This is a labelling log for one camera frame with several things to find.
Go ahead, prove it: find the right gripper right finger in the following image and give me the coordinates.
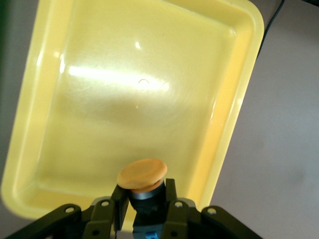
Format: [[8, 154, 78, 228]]
[[160, 178, 264, 239]]

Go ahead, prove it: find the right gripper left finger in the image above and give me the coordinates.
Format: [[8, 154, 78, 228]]
[[3, 185, 130, 239]]

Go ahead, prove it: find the yellow push button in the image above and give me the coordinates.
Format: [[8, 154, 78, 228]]
[[116, 158, 168, 239]]

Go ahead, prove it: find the yellow plastic tray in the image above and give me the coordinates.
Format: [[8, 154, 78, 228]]
[[0, 0, 265, 231]]

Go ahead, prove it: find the thin black cable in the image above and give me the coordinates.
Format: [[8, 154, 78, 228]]
[[263, 0, 287, 34]]

